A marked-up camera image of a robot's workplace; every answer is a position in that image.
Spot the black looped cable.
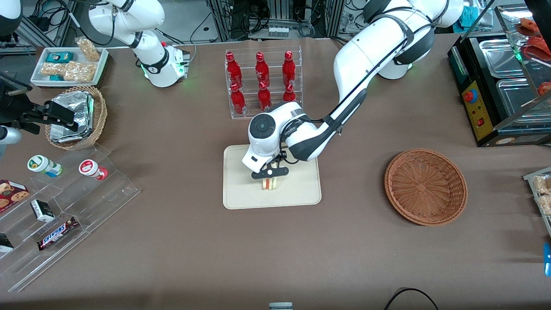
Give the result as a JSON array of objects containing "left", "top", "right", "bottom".
[{"left": 384, "top": 287, "right": 439, "bottom": 310}]

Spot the red cookie box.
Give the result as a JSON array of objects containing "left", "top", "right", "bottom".
[{"left": 0, "top": 179, "right": 31, "bottom": 214}]

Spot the orange fried food piece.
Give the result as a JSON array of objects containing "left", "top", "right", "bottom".
[{"left": 516, "top": 17, "right": 539, "bottom": 36}]

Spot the steel food pan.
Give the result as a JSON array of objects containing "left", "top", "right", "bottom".
[
  {"left": 479, "top": 38, "right": 525, "bottom": 79},
  {"left": 497, "top": 78, "right": 551, "bottom": 126}
]

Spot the clear acrylic stepped shelf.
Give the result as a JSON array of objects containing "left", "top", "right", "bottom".
[{"left": 0, "top": 144, "right": 141, "bottom": 294}]

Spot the aluminium frame rack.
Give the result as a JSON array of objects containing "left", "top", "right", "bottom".
[{"left": 208, "top": 0, "right": 346, "bottom": 42}]

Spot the green lid yogurt cup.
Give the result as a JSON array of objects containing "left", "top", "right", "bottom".
[{"left": 27, "top": 155, "right": 63, "bottom": 178}]

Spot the tan deep wicker basket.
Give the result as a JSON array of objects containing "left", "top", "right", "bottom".
[{"left": 45, "top": 85, "right": 108, "bottom": 150}]

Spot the black food warmer case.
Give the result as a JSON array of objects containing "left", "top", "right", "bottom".
[{"left": 447, "top": 4, "right": 551, "bottom": 148}]

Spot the clear bag of peanuts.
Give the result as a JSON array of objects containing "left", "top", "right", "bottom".
[{"left": 75, "top": 37, "right": 101, "bottom": 62}]

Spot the Snickers chocolate bar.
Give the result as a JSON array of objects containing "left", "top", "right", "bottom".
[{"left": 36, "top": 216, "right": 79, "bottom": 251}]

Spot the small black white box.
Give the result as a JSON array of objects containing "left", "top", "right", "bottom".
[{"left": 30, "top": 199, "right": 56, "bottom": 223}]

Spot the teal cloth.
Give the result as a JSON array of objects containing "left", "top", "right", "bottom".
[{"left": 458, "top": 8, "right": 477, "bottom": 28}]

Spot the white snack tray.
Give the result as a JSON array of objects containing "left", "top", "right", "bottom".
[{"left": 30, "top": 46, "right": 109, "bottom": 88}]

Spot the silver foil packet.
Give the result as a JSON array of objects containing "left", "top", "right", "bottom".
[{"left": 50, "top": 91, "right": 95, "bottom": 144}]

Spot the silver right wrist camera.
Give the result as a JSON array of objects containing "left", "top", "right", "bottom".
[{"left": 0, "top": 126, "right": 22, "bottom": 146}]

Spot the red lid yogurt cup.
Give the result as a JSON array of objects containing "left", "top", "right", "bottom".
[{"left": 78, "top": 159, "right": 109, "bottom": 181}]

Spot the beige rectangular tray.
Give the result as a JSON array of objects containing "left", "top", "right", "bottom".
[{"left": 223, "top": 144, "right": 322, "bottom": 210}]

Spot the grey metal snack tray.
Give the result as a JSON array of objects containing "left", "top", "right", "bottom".
[{"left": 523, "top": 167, "right": 551, "bottom": 238}]

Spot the clear acrylic bottle rack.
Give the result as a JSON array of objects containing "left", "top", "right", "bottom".
[{"left": 224, "top": 45, "right": 304, "bottom": 120}]

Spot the long clear snack bag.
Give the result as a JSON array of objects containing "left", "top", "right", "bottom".
[{"left": 40, "top": 61, "right": 98, "bottom": 83}]

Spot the round brown wicker basket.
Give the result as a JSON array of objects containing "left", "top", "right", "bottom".
[{"left": 384, "top": 149, "right": 468, "bottom": 227}]

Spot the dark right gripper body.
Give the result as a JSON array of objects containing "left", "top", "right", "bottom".
[{"left": 0, "top": 77, "right": 31, "bottom": 126}]

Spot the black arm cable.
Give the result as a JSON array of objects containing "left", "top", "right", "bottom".
[{"left": 275, "top": 9, "right": 436, "bottom": 166}]

